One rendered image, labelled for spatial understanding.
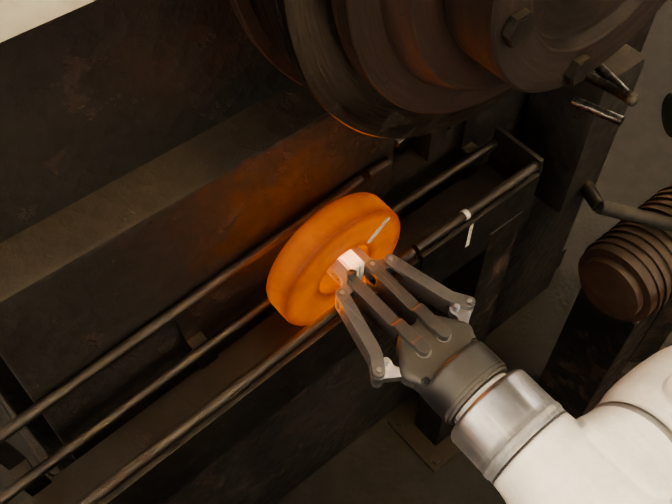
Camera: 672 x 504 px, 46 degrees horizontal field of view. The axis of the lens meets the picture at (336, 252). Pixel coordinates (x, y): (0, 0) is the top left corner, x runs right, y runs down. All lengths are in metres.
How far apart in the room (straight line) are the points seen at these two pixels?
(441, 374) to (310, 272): 0.16
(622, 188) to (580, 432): 1.32
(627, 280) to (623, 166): 0.90
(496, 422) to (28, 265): 0.41
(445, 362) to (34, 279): 0.35
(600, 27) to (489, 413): 0.32
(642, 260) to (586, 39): 0.55
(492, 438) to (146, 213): 0.35
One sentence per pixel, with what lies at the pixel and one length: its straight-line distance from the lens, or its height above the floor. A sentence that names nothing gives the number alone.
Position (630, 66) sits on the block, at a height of 0.80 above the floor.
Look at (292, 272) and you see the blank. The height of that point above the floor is 0.79.
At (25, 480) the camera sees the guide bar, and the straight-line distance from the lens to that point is 0.84.
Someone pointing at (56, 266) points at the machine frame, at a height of 0.87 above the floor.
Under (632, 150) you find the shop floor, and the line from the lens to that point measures 2.06.
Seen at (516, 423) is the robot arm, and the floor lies 0.79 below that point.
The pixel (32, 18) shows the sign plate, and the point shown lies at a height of 1.07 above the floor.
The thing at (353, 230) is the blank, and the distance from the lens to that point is 0.74.
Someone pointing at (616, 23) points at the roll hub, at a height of 1.01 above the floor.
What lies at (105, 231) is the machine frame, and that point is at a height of 0.87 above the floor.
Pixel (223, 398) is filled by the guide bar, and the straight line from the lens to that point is 0.79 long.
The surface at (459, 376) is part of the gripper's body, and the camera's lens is 0.69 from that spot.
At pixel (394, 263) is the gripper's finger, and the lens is 0.77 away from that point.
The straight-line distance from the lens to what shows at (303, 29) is 0.52.
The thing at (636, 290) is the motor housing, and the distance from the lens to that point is 1.14.
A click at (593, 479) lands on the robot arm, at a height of 0.80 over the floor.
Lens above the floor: 1.40
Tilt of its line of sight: 54 degrees down
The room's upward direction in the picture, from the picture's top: straight up
